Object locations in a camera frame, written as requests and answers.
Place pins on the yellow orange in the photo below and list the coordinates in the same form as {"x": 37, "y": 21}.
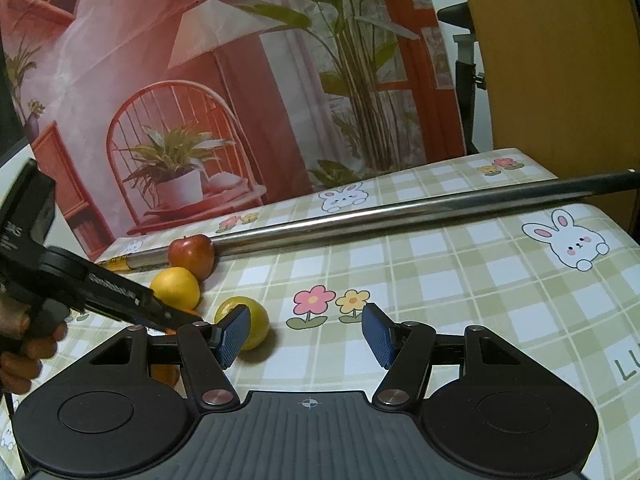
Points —
{"x": 172, "y": 285}

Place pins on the checkered bunny tablecloth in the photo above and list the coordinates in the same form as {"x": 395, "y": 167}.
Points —
{"x": 475, "y": 285}

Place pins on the person's left hand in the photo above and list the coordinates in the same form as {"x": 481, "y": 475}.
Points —
{"x": 25, "y": 360}

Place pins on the small tangerine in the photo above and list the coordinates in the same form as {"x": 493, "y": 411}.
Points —
{"x": 167, "y": 374}

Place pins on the printed room backdrop cloth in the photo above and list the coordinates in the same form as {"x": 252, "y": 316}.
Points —
{"x": 280, "y": 85}

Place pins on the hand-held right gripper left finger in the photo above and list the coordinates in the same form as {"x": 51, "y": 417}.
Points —
{"x": 234, "y": 334}

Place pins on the red apple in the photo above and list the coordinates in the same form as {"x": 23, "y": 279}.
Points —
{"x": 190, "y": 256}

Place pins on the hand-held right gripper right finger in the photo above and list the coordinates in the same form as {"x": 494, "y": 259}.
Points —
{"x": 381, "y": 336}

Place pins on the tan wooden board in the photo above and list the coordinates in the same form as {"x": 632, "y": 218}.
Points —
{"x": 560, "y": 70}

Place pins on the black metal stand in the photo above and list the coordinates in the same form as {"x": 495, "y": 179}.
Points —
{"x": 465, "y": 85}

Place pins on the yellow-green round fruit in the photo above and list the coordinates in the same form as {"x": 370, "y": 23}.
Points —
{"x": 255, "y": 325}

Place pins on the metal telescopic rake pole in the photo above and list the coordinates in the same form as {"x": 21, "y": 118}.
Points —
{"x": 425, "y": 209}

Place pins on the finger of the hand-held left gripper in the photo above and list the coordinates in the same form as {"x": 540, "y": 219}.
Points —
{"x": 125, "y": 297}

